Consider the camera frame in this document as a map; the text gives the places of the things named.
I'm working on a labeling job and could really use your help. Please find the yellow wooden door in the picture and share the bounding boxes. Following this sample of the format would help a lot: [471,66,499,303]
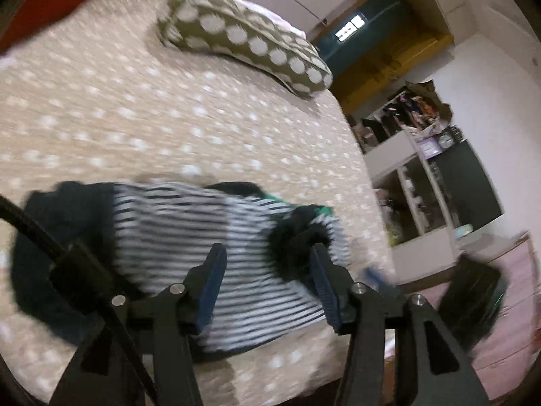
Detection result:
[330,34,455,115]

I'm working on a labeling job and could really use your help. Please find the striped pants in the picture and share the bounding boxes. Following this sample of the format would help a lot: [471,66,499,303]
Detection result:
[10,181,351,354]

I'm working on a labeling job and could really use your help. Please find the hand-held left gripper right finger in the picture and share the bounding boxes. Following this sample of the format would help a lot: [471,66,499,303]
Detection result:
[310,243,491,406]

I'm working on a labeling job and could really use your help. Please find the white television cabinet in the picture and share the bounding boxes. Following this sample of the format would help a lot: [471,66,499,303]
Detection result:
[363,129,531,288]

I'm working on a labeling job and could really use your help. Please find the beige dotted bed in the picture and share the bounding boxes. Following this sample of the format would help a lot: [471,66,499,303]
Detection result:
[0,0,398,406]

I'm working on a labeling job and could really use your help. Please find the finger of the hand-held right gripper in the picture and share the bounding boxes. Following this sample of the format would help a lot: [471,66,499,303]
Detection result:
[363,264,402,301]

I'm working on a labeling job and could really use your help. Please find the white shelf rack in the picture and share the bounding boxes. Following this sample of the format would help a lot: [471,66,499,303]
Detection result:
[351,89,423,153]

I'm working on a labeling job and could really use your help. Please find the glass doorway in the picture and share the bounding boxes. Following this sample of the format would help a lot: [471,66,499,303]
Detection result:
[315,0,419,58]

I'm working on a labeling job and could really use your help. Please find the red floral blanket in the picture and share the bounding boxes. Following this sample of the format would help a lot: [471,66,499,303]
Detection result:
[0,0,246,51]

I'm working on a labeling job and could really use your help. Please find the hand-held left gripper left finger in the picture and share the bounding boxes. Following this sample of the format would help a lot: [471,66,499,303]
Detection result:
[48,243,229,406]

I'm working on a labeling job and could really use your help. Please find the green bolster pillow white print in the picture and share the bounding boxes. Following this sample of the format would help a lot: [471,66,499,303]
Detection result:
[157,0,334,100]

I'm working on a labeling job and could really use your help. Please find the black television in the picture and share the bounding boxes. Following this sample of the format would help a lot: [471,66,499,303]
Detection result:
[435,139,503,229]

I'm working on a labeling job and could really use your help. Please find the pile of clothes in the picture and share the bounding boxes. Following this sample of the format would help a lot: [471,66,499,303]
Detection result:
[399,80,453,130]

